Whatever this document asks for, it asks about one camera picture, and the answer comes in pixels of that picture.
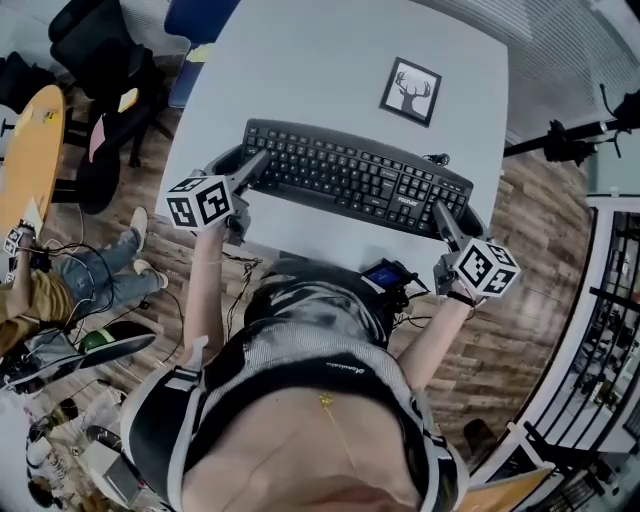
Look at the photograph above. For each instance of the person's right forearm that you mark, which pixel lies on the person's right forearm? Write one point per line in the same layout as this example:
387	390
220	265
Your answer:
435	340

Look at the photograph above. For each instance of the black framed deer picture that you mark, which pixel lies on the black framed deer picture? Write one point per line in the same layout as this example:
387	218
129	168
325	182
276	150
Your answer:
411	92

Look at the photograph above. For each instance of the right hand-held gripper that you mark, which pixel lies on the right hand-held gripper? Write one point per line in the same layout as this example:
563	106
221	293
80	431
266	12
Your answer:
485	270

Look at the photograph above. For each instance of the black wristband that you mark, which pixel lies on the black wristband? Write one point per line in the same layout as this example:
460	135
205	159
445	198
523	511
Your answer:
460	298

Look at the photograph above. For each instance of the green round object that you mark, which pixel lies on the green round object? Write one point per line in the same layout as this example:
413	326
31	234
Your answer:
95	341

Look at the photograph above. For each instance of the round wooden table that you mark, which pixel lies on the round wooden table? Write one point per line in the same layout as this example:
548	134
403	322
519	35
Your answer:
30	150

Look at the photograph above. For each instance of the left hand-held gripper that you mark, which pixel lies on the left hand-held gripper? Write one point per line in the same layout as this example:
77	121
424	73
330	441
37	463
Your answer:
200	202

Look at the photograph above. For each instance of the person's left forearm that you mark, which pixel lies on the person's left forearm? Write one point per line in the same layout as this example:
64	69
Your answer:
202	300

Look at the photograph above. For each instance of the person's grey black knit top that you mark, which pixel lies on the person's grey black knit top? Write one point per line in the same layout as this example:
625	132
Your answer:
290	350

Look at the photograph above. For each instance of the pink paper sheet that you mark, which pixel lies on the pink paper sheet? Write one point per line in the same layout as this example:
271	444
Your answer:
98	137

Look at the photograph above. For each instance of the black mesh office chair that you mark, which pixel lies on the black mesh office chair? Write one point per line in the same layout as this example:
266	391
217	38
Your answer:
97	190
85	30

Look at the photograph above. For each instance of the glass partition with blinds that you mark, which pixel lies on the glass partition with blinds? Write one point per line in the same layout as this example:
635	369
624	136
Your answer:
560	50

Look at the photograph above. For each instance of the yellow sticky note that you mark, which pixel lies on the yellow sticky note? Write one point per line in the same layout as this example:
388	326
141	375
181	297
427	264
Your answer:
198	52
128	100

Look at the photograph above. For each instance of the blue chair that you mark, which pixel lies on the blue chair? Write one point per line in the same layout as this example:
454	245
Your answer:
195	20

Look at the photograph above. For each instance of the black device with blue screen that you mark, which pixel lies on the black device with blue screen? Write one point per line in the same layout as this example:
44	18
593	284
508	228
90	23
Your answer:
384	275

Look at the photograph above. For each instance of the black keyboard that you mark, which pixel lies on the black keyboard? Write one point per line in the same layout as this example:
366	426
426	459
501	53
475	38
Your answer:
345	172

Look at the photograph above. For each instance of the wooden board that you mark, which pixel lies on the wooden board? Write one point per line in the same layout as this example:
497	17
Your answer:
510	492

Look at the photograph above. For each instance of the black metal railing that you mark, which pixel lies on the black metal railing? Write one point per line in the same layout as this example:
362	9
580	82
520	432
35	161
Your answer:
600	310

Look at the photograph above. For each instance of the black coat rack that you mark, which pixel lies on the black coat rack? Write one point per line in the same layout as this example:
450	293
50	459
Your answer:
565	142

